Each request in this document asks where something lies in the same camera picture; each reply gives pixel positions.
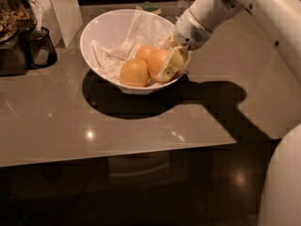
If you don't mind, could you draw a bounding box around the back orange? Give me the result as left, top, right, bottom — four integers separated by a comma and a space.
135, 44, 157, 62

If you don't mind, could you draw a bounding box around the white bowl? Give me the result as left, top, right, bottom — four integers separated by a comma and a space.
79, 8, 191, 95

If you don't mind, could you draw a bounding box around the black tray stand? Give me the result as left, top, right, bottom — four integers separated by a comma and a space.
0, 36, 28, 76

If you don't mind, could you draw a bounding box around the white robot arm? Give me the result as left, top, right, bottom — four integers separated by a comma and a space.
166, 0, 301, 226

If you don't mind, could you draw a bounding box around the clear plastic bag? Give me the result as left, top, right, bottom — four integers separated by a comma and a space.
90, 10, 177, 87

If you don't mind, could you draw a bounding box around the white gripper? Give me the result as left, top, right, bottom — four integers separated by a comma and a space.
157, 8, 212, 82

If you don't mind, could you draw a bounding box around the front left orange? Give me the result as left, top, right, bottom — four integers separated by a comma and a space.
119, 58, 150, 88

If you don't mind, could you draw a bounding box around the white spoon handle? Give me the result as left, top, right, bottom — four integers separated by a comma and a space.
35, 1, 43, 33

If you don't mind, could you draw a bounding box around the green yellow sponge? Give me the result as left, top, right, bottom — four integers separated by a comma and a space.
135, 1, 162, 15

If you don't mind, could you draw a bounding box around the large orange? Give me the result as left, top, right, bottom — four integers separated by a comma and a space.
147, 49, 168, 82

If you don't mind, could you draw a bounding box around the white board panel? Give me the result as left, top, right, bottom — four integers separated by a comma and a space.
32, 0, 83, 48

